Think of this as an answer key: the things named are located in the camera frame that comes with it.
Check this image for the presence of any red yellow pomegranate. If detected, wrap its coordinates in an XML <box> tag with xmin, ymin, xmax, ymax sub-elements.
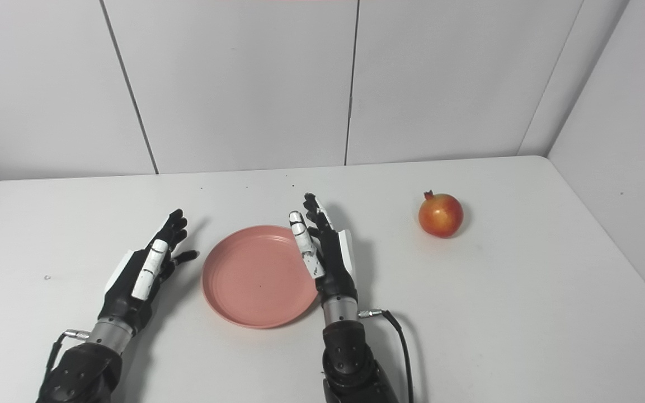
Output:
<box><xmin>418</xmin><ymin>190</ymin><xmax>464</xmax><ymax>239</ymax></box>

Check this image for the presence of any pink round plate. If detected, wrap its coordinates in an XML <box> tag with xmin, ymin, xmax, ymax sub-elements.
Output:
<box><xmin>201</xmin><ymin>225</ymin><xmax>321</xmax><ymax>329</ymax></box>

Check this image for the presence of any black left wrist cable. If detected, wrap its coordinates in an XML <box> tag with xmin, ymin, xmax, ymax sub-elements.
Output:
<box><xmin>40</xmin><ymin>329</ymin><xmax>91</xmax><ymax>398</ymax></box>

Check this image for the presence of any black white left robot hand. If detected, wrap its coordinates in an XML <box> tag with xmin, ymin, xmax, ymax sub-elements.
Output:
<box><xmin>97</xmin><ymin>209</ymin><xmax>200</xmax><ymax>335</ymax></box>

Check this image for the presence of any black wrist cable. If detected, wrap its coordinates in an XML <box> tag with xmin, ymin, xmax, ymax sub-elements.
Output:
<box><xmin>357</xmin><ymin>309</ymin><xmax>415</xmax><ymax>403</ymax></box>
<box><xmin>40</xmin><ymin>329</ymin><xmax>91</xmax><ymax>398</ymax></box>

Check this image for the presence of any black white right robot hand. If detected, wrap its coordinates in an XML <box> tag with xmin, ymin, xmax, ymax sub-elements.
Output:
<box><xmin>289</xmin><ymin>193</ymin><xmax>359</xmax><ymax>306</ymax></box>

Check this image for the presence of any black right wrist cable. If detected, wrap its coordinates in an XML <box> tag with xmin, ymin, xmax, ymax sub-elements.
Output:
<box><xmin>357</xmin><ymin>309</ymin><xmax>415</xmax><ymax>403</ymax></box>

